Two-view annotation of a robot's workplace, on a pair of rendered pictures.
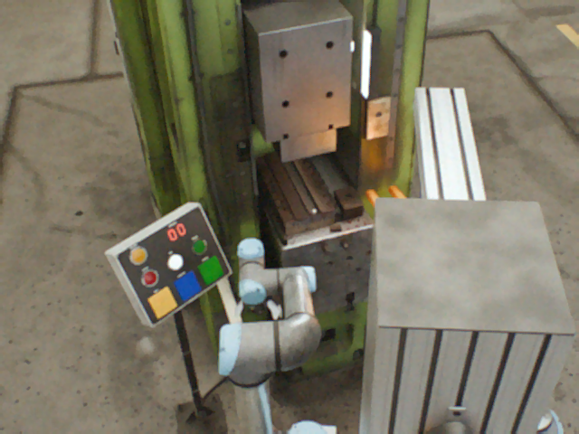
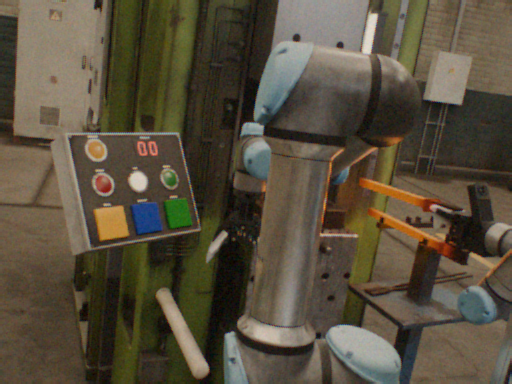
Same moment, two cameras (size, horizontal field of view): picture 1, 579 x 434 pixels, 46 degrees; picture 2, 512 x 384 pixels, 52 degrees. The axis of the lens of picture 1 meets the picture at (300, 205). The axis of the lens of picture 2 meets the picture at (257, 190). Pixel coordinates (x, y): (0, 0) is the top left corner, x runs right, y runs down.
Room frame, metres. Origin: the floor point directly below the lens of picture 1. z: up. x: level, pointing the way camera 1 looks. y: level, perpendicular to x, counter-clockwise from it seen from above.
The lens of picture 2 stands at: (0.23, 0.28, 1.43)
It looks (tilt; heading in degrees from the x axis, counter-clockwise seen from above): 14 degrees down; 353
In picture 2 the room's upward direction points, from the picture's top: 9 degrees clockwise
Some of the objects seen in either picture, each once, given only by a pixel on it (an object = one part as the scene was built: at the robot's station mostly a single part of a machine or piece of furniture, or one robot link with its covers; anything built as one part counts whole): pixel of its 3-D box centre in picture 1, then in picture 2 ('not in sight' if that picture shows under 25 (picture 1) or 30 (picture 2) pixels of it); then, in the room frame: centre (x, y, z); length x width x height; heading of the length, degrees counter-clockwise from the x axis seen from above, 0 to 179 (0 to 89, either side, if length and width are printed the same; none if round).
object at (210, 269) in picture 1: (210, 269); (177, 213); (1.58, 0.32, 1.01); 0.07 x 0.05 x 0.07; 133
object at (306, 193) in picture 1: (298, 179); not in sight; (2.06, 0.01, 0.99); 0.42 x 0.05 x 0.01; 18
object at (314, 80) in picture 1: (298, 50); (302, 23); (2.06, -0.01, 1.56); 0.42 x 0.39 x 0.40; 18
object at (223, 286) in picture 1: (235, 320); (180, 330); (1.66, 0.27, 0.62); 0.44 x 0.05 x 0.05; 18
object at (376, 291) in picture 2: not in sight; (423, 282); (2.03, -0.63, 0.70); 0.60 x 0.04 x 0.01; 119
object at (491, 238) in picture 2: not in sight; (502, 240); (1.31, -0.43, 1.12); 0.08 x 0.05 x 0.08; 108
